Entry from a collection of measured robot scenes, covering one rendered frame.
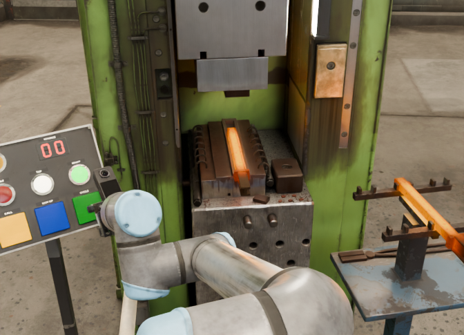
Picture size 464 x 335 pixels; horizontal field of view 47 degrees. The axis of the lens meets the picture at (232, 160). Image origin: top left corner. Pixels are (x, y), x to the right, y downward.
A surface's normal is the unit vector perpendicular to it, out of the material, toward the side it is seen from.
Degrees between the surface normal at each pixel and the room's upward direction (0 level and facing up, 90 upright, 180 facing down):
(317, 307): 27
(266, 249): 90
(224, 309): 11
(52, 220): 60
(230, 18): 90
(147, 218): 55
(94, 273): 0
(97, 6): 90
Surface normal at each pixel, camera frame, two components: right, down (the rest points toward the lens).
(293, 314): 0.18, -0.71
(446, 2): -0.11, 0.46
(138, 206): 0.42, -0.17
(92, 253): -0.01, -0.88
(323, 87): 0.10, 0.47
